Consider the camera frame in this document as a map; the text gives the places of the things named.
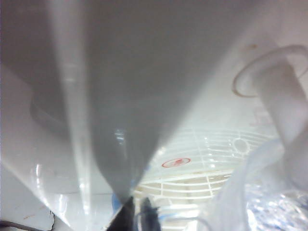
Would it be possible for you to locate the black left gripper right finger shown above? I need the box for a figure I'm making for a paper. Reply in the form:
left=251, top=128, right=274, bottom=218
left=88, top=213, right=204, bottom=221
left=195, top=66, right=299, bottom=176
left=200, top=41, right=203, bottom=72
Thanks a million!
left=139, top=197, right=162, bottom=231

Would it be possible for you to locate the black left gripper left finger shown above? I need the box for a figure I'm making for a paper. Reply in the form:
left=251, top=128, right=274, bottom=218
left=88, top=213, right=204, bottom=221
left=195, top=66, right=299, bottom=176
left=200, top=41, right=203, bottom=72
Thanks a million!
left=105, top=196, right=136, bottom=231

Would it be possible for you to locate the red hot water tap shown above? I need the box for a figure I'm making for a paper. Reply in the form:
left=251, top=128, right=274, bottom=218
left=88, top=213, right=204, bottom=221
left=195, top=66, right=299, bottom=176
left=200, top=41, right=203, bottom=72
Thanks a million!
left=232, top=44, right=308, bottom=191

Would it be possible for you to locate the white water dispenser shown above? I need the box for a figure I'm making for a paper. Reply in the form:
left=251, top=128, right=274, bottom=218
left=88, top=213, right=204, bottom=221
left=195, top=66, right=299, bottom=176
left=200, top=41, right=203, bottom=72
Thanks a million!
left=0, top=0, right=308, bottom=231

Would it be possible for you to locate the white drip tray grille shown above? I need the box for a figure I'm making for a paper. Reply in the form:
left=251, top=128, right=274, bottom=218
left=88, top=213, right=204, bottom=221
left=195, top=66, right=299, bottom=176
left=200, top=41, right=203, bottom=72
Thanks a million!
left=133, top=127, right=263, bottom=231

